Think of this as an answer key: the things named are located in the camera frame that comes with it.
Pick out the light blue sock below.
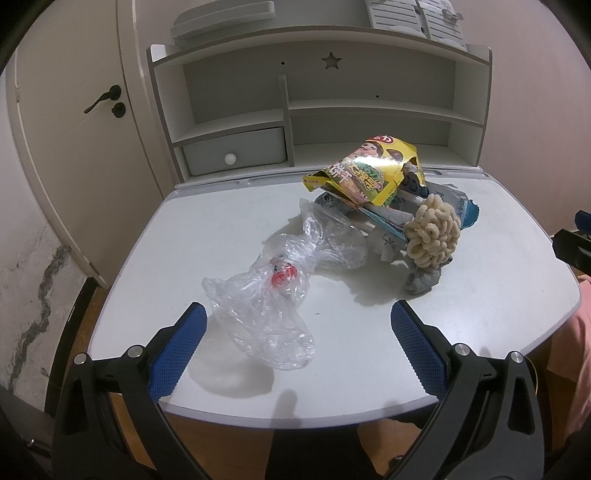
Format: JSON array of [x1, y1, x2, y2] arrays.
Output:
[[368, 221, 445, 296]]

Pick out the blue white wrapper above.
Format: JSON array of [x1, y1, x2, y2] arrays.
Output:
[[315, 182, 480, 241]]

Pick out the clear plastic bag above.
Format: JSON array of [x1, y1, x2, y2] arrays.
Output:
[[201, 199, 369, 371]]

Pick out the yellow snack bag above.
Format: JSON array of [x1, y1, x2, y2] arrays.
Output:
[[303, 135, 426, 207]]

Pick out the white desk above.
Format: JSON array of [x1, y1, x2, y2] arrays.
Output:
[[88, 170, 580, 428]]

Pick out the beige curly scrunchie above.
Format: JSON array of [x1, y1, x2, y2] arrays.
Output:
[[404, 194, 461, 269]]

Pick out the grey drawer white knob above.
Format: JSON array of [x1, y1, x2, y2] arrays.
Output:
[[182, 128, 287, 176]]

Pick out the white desk hutch shelf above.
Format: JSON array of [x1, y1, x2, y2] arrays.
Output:
[[147, 26, 493, 185]]

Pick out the white door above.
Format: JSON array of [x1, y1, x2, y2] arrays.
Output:
[[6, 1, 172, 286]]

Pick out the black door handle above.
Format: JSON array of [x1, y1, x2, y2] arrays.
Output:
[[84, 85, 126, 119]]

